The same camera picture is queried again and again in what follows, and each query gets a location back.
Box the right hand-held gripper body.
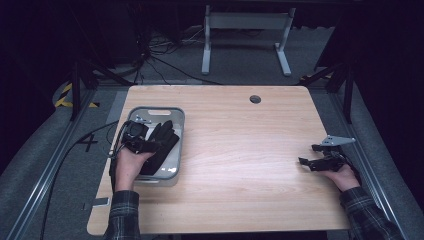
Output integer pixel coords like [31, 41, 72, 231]
[309, 134, 357, 173]

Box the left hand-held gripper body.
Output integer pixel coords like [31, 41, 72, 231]
[118, 114, 162, 155]

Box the black glove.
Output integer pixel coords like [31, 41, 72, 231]
[139, 119, 181, 177]

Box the grey plastic bin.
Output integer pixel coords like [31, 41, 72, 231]
[125, 106, 186, 187]

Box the person's right hand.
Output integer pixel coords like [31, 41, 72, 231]
[321, 163, 362, 193]

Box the person's left hand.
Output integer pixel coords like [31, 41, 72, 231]
[114, 146, 156, 193]

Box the black metal stand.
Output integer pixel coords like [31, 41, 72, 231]
[67, 59, 135, 122]
[297, 60, 356, 125]

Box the grey tape strip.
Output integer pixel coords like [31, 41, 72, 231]
[82, 196, 111, 211]

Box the yellow and black tape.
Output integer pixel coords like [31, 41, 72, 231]
[54, 82, 101, 109]

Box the white metal stand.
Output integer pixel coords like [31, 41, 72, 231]
[201, 4, 297, 77]

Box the aluminium frame rail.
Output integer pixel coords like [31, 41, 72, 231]
[5, 89, 98, 240]
[328, 91, 413, 240]

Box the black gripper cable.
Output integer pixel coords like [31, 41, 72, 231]
[39, 119, 121, 240]

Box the bundle of black cables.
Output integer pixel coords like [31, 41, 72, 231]
[131, 23, 223, 86]

